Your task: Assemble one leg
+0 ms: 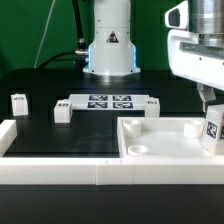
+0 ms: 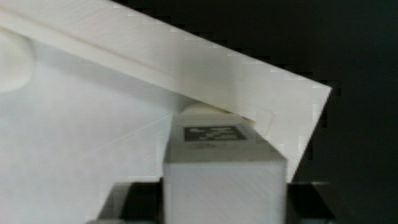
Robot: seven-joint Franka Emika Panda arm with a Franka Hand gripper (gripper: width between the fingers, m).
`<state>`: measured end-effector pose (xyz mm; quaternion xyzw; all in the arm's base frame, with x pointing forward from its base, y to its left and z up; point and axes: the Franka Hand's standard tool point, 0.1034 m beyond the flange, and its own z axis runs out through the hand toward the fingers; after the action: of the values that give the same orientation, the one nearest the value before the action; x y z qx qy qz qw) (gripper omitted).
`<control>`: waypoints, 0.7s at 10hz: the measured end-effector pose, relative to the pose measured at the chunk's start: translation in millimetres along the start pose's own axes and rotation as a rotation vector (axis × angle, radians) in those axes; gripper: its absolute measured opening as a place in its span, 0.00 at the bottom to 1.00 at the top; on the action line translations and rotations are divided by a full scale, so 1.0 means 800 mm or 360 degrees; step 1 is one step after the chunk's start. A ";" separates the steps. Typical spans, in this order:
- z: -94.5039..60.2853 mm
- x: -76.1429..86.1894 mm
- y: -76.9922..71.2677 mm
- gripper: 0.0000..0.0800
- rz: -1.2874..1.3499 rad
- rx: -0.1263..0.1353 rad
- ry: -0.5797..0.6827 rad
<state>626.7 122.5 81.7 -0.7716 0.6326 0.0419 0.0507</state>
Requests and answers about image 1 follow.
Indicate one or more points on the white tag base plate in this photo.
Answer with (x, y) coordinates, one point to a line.
(107, 102)

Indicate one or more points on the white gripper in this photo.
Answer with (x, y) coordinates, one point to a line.
(195, 44)

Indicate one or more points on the white square tabletop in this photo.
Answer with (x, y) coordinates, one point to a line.
(162, 137)

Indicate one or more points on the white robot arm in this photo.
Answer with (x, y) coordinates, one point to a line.
(112, 55)

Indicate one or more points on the white U-shaped obstacle fence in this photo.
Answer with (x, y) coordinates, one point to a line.
(104, 171)

